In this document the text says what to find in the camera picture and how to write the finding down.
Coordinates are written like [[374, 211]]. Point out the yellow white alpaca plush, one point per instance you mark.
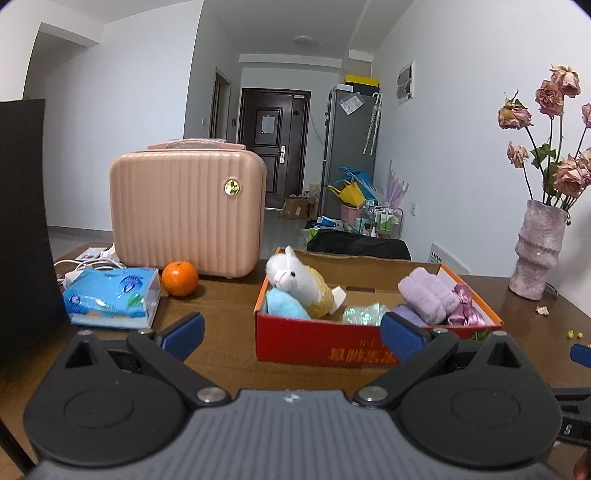
[[287, 273]]

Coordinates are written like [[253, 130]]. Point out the white wall electrical panel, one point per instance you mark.
[[406, 83]]

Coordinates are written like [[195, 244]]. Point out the fallen rose petal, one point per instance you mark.
[[543, 310]]

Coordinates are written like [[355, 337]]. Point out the black paper bag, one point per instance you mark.
[[31, 301]]

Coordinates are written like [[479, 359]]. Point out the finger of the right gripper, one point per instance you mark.
[[581, 354]]

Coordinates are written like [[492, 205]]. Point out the orange fruit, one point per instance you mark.
[[179, 278]]

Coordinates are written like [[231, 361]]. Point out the lavender fluffy towel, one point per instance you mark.
[[428, 296]]

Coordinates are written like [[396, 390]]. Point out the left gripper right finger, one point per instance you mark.
[[420, 353]]

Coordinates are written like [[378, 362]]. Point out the purple linen sachet bag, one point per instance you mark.
[[406, 312]]

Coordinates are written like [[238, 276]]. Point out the blue tissue pack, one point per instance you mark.
[[121, 299]]

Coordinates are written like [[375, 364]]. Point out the red cardboard box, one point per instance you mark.
[[329, 341]]

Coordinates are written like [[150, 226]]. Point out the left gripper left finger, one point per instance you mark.
[[162, 354]]

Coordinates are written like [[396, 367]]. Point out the light blue plush toy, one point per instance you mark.
[[282, 304]]

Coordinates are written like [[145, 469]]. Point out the brown cardboard box on floor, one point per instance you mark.
[[300, 208]]

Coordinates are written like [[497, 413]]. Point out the pink ribbed suitcase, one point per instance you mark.
[[200, 202]]

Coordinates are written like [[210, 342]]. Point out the black chair back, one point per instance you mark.
[[351, 244]]

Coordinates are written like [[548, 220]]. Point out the wire storage cart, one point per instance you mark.
[[383, 222]]

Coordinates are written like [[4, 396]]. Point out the person's right hand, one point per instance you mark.
[[582, 468]]

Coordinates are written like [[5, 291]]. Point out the yellow box on fridge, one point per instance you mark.
[[360, 82]]

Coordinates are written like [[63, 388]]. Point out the purple satin pouch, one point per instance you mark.
[[466, 313]]

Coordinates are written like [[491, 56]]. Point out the iridescent plastic item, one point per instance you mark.
[[365, 315]]

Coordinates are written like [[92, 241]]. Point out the grey refrigerator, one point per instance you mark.
[[348, 142]]

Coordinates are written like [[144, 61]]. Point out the white board on floor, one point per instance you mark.
[[438, 255]]

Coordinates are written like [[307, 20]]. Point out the pink textured vase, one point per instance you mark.
[[538, 247]]

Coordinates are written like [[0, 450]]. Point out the dark brown entrance door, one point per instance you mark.
[[273, 123]]

